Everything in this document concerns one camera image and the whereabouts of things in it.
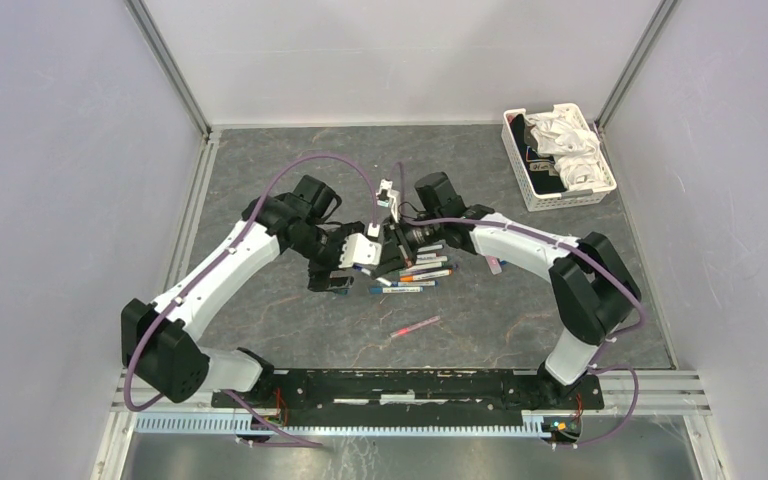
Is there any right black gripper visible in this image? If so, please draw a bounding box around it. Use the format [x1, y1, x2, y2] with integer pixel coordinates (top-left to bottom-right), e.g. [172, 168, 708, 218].
[372, 212, 443, 278]

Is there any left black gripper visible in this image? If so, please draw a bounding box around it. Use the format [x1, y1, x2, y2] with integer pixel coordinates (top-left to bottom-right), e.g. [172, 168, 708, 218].
[289, 221, 364, 294]

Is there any dark blue marker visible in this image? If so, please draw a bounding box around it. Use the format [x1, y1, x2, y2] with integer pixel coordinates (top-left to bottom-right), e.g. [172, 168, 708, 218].
[353, 265, 372, 276]

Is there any pink highlighter pen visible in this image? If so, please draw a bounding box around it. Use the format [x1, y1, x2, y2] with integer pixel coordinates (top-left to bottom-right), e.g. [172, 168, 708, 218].
[486, 257, 503, 275]

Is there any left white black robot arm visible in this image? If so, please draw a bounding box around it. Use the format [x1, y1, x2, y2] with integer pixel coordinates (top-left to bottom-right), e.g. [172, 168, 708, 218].
[121, 175, 366, 408]

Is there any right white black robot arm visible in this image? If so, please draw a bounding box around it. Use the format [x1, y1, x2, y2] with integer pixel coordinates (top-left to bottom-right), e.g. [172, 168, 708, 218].
[375, 172, 645, 408]

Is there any red thin pen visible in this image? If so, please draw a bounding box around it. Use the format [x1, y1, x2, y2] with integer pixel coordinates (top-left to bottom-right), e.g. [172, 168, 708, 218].
[390, 316, 441, 338]

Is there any orange cap marker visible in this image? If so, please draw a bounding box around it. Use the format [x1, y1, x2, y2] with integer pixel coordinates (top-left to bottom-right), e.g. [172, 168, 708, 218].
[399, 268, 454, 283]

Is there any green cap marker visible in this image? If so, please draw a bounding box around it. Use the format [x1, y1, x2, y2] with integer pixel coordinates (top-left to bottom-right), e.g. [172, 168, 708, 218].
[399, 262, 454, 275]

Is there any white plastic basket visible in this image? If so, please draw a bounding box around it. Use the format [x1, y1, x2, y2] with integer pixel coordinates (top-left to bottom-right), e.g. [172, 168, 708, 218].
[501, 103, 617, 212]

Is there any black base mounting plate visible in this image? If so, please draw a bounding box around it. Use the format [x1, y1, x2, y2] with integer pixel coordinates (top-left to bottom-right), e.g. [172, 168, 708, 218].
[211, 368, 605, 427]

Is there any crumpled white cloth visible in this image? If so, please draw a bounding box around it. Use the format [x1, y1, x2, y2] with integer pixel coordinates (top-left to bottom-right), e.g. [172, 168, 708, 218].
[524, 103, 611, 191]

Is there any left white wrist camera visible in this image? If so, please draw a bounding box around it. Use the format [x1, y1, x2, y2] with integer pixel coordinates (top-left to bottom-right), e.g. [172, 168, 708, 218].
[338, 233, 383, 269]

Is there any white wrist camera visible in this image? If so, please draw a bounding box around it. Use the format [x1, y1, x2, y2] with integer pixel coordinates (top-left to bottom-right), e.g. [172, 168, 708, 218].
[338, 233, 383, 269]
[376, 179, 402, 223]

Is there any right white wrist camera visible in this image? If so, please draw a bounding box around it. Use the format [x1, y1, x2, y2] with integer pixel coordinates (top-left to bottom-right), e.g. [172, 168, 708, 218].
[376, 179, 402, 223]

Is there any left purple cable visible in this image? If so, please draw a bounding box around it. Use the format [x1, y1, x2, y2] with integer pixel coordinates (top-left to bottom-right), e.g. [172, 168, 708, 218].
[122, 152, 382, 448]

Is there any purple cable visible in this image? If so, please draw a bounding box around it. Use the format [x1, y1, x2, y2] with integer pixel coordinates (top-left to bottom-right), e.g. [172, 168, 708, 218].
[390, 162, 647, 448]
[122, 152, 382, 448]

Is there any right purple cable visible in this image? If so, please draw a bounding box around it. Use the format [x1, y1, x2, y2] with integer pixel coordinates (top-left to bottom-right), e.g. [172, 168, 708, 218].
[390, 162, 647, 448]

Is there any white slotted cable duct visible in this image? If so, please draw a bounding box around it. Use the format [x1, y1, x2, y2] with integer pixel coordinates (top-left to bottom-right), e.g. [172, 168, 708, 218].
[133, 411, 548, 437]

